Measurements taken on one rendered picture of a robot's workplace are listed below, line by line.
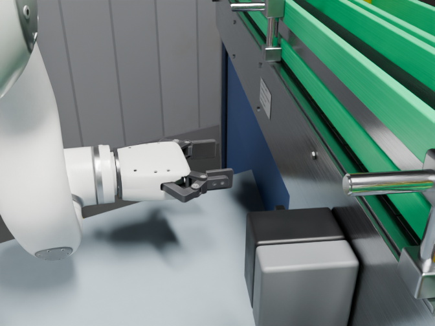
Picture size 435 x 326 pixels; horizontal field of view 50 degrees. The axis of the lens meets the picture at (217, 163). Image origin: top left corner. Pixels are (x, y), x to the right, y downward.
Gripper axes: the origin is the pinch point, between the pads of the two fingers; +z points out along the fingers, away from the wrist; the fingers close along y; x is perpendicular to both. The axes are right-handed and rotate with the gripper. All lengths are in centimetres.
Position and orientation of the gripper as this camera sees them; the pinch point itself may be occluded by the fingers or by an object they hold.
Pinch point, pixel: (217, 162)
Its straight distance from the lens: 72.0
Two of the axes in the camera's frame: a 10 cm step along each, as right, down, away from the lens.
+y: 2.7, 5.0, -8.2
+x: 0.5, -8.6, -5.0
